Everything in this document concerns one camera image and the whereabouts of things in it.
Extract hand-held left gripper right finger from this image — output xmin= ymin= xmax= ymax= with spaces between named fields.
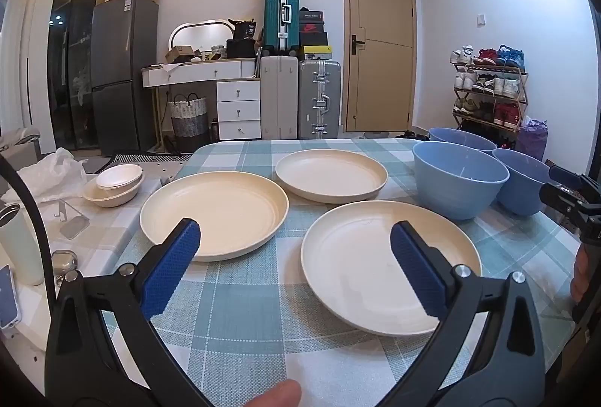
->
xmin=391 ymin=222 xmax=548 ymax=407

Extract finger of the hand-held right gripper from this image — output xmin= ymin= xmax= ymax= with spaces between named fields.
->
xmin=548 ymin=164 xmax=585 ymax=188

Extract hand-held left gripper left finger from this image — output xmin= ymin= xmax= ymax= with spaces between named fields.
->
xmin=44 ymin=218 xmax=202 ymax=407

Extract cream plate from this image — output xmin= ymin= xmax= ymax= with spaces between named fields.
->
xmin=140 ymin=171 xmax=290 ymax=262
xmin=275 ymin=148 xmax=388 ymax=204
xmin=301 ymin=200 xmax=482 ymax=337

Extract blue bowl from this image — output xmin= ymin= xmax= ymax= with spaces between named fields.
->
xmin=492 ymin=148 xmax=554 ymax=217
xmin=412 ymin=141 xmax=510 ymax=221
xmin=428 ymin=127 xmax=498 ymax=155

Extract person's right hand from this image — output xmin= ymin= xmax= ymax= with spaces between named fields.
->
xmin=571 ymin=242 xmax=595 ymax=311

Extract person's left hand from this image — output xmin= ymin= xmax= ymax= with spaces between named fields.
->
xmin=244 ymin=380 xmax=302 ymax=407

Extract purple bag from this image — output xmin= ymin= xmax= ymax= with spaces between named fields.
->
xmin=515 ymin=118 xmax=550 ymax=162

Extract wooden shoe rack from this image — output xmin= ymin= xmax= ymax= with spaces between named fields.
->
xmin=452 ymin=60 xmax=529 ymax=141

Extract shallow cream bowl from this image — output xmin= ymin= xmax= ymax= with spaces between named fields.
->
xmin=83 ymin=176 xmax=146 ymax=207

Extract small white bowl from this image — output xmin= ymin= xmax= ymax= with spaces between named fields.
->
xmin=96 ymin=164 xmax=143 ymax=191

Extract small phone stand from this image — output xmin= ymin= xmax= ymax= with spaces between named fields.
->
xmin=58 ymin=199 xmax=90 ymax=241

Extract small shiny metal case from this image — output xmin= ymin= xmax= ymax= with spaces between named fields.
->
xmin=51 ymin=250 xmax=79 ymax=284

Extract black white patterned rug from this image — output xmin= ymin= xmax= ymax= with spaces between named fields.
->
xmin=110 ymin=152 xmax=194 ymax=164

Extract shoe rack with shoes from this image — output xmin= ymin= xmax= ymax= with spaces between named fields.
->
xmin=451 ymin=44 xmax=526 ymax=130

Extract scattered loose shoes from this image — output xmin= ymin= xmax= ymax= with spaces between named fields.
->
xmin=361 ymin=130 xmax=430 ymax=141

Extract woven laundry basket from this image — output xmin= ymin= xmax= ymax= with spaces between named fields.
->
xmin=169 ymin=93 xmax=208 ymax=140

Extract white plastic bag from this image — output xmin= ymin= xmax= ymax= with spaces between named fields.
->
xmin=2 ymin=147 xmax=88 ymax=204

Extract pale insulated bottle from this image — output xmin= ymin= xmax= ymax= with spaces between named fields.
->
xmin=0 ymin=202 xmax=45 ymax=286

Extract phone in blue case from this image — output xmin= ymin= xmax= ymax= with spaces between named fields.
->
xmin=0 ymin=265 xmax=22 ymax=331

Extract white drawer cabinet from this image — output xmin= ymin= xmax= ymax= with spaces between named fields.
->
xmin=216 ymin=79 xmax=262 ymax=141

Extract silver suitcase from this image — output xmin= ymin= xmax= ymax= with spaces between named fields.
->
xmin=298 ymin=59 xmax=343 ymax=139

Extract white vanity desk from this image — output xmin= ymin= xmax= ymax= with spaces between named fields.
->
xmin=142 ymin=59 xmax=257 ymax=89

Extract grey fridge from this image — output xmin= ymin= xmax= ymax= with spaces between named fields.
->
xmin=91 ymin=0 xmax=159 ymax=154

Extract beige suitcase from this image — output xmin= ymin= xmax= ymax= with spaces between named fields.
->
xmin=260 ymin=55 xmax=300 ymax=140

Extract tan wooden door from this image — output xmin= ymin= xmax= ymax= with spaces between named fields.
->
xmin=342 ymin=0 xmax=417 ymax=134

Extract small open cardboard box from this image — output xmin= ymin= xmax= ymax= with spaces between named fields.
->
xmin=165 ymin=45 xmax=196 ymax=64

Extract black storage box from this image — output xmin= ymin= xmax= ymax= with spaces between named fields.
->
xmin=226 ymin=39 xmax=257 ymax=59

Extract oval mirror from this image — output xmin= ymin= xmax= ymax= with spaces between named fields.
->
xmin=169 ymin=17 xmax=234 ymax=60

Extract black paper bag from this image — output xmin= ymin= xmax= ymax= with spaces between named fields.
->
xmin=233 ymin=19 xmax=257 ymax=42

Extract teal suitcase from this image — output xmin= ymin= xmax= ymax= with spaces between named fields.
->
xmin=263 ymin=0 xmax=301 ymax=57

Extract black cable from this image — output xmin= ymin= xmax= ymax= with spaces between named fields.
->
xmin=0 ymin=151 xmax=59 ymax=300

